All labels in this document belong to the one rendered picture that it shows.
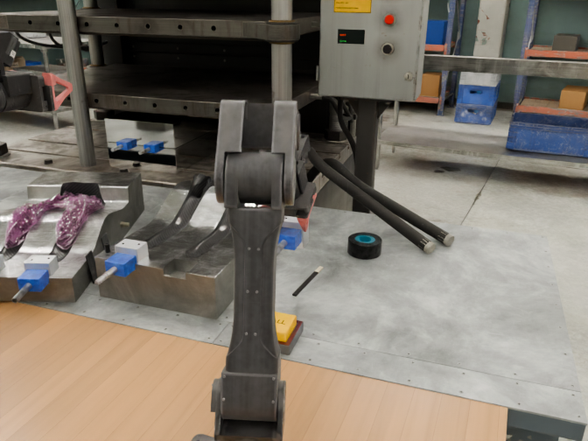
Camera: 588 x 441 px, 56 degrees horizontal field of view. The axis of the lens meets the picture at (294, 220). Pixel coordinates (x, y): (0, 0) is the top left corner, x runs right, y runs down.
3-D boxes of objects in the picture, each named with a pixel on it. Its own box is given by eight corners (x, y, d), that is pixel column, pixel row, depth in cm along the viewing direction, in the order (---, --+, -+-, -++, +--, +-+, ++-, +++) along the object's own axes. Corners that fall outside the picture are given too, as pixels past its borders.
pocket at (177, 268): (188, 290, 103) (186, 272, 102) (163, 285, 105) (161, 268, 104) (199, 279, 107) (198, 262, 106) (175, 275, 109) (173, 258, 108)
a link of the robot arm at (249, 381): (228, 406, 71) (234, 152, 69) (280, 409, 71) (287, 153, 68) (220, 428, 65) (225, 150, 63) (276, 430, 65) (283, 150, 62)
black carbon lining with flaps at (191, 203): (200, 268, 108) (198, 223, 105) (130, 255, 113) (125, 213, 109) (265, 207, 139) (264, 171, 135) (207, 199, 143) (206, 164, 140)
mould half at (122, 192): (75, 302, 109) (67, 252, 105) (-54, 300, 110) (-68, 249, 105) (144, 209, 155) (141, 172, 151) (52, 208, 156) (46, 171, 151)
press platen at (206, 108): (301, 171, 166) (302, 113, 159) (-33, 136, 203) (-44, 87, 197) (360, 117, 239) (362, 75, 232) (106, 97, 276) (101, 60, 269)
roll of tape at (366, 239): (358, 241, 136) (359, 229, 135) (387, 251, 132) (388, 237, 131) (340, 253, 131) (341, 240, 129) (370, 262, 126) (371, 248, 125)
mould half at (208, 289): (216, 319, 104) (213, 255, 99) (100, 296, 111) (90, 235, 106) (298, 222, 148) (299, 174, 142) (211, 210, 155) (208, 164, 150)
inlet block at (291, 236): (287, 269, 99) (287, 242, 97) (261, 266, 101) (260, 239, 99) (308, 241, 111) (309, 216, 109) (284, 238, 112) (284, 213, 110)
